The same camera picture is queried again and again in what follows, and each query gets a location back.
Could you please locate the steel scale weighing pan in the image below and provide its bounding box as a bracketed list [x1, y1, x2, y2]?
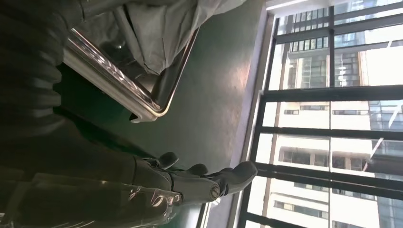
[63, 6, 201, 124]

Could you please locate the black window frame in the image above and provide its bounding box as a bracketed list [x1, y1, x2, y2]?
[236, 0, 403, 228]

